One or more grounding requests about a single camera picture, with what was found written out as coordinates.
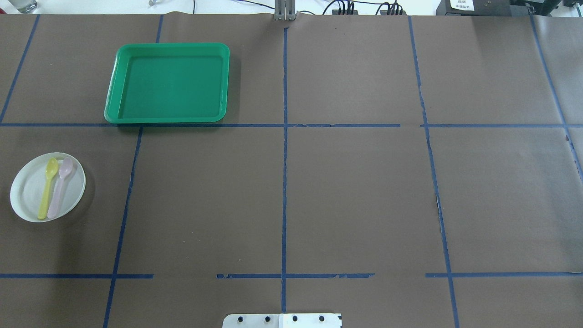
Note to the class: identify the pink plastic spoon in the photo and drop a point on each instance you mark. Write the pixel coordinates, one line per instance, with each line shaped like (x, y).
(66, 169)

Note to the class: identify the yellow plastic spoon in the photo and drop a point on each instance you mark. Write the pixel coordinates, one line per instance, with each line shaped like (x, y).
(51, 170)

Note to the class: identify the white round plate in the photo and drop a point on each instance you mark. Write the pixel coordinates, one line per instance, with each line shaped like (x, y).
(27, 187)

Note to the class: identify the green plastic tray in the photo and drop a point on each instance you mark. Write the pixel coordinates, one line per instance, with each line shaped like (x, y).
(159, 83)

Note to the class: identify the far orange black connector block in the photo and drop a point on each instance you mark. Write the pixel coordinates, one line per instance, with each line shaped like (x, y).
(340, 7)

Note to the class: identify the orange black connector block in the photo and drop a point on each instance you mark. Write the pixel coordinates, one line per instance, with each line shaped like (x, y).
(340, 7)
(390, 9)

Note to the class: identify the near orange black connector block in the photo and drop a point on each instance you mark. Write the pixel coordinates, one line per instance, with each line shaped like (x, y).
(390, 9)

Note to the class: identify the black desktop computer box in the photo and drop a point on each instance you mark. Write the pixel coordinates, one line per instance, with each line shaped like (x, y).
(480, 8)

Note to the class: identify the aluminium frame post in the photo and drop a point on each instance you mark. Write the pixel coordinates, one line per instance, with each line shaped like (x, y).
(285, 10)

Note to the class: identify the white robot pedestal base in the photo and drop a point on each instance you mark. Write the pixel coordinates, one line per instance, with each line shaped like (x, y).
(283, 320)

